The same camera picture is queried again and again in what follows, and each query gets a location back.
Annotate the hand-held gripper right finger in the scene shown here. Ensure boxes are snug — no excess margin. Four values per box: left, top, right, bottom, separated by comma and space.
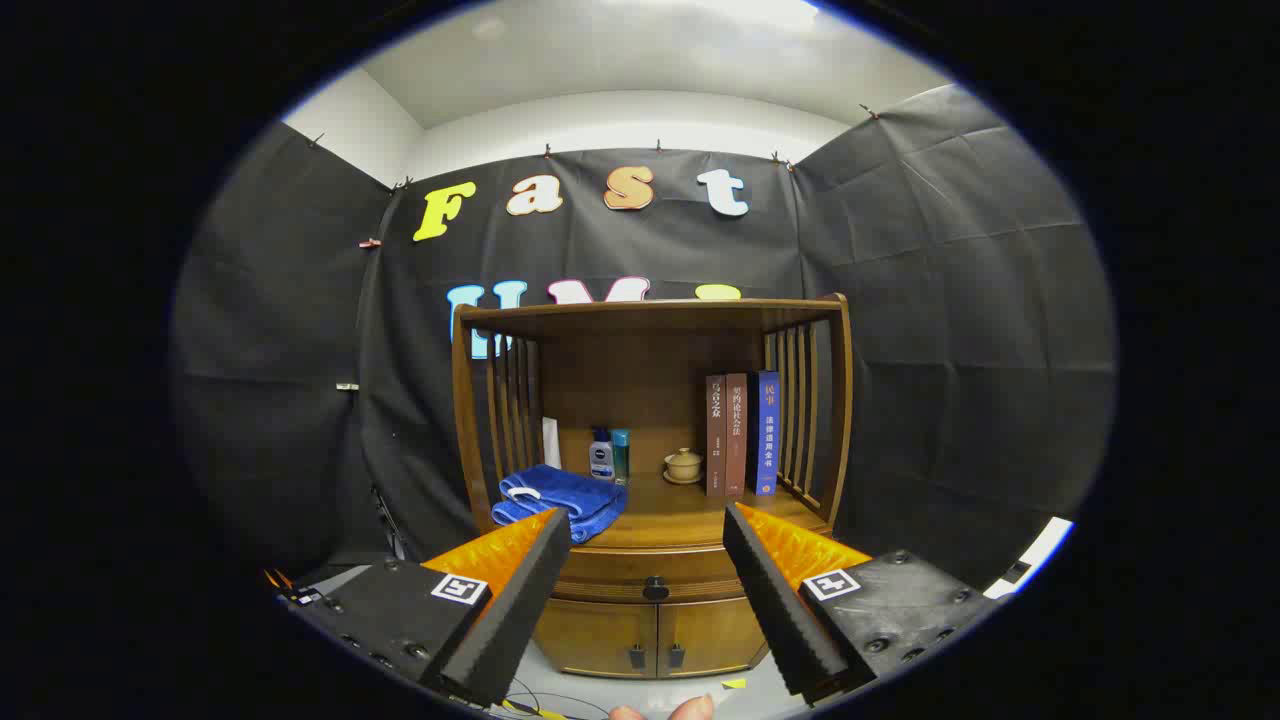
722, 502, 1001, 706

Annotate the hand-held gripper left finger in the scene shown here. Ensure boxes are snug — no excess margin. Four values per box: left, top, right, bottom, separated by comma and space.
285, 507, 573, 708

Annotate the reddish brown book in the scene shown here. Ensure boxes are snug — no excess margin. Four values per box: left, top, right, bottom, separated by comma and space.
725, 372, 749, 496

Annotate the blue book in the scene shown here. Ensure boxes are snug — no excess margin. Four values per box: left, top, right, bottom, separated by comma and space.
755, 370, 781, 497

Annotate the wooden drawer with black knob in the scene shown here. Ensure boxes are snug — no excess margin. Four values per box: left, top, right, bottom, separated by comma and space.
550, 546, 748, 605

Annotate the folded blue towel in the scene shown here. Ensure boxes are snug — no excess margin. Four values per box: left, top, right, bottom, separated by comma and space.
490, 463, 629, 546

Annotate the wooden countertop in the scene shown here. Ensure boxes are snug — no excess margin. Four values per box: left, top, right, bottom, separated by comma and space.
490, 470, 831, 551

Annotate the wooden cabinet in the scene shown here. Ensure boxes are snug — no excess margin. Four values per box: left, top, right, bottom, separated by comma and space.
450, 293, 854, 681

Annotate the wooden cabinet door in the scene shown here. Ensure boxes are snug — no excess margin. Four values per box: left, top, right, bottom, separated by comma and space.
657, 598, 769, 676
533, 600, 659, 679

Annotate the dark brown book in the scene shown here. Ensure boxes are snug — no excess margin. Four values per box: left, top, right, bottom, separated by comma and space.
705, 375, 728, 498

